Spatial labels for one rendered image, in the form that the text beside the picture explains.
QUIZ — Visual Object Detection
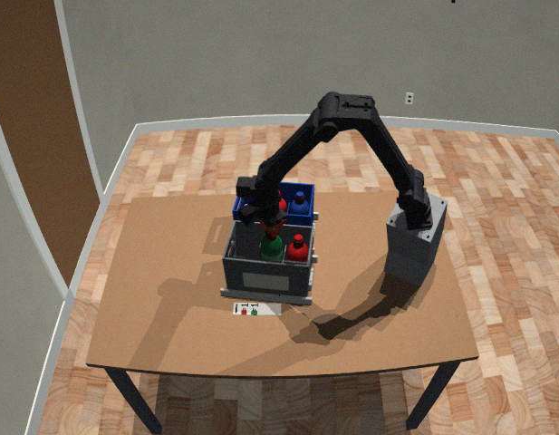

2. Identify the green bottle with pale green label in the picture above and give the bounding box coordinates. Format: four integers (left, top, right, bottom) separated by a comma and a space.
261, 229, 283, 260

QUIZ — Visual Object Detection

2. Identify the blue crate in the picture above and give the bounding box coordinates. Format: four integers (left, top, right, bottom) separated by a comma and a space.
232, 182, 314, 227

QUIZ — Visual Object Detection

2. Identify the dark grey crate with dividers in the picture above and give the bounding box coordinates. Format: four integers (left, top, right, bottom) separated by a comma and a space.
222, 220, 314, 297

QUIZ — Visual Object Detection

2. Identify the white paper pick list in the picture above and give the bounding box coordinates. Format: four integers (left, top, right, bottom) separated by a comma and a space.
233, 303, 281, 315

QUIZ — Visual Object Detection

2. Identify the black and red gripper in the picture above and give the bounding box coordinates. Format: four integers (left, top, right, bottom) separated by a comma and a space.
257, 199, 288, 237

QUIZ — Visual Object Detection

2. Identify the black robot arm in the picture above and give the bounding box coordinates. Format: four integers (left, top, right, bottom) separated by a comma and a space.
236, 92, 433, 230

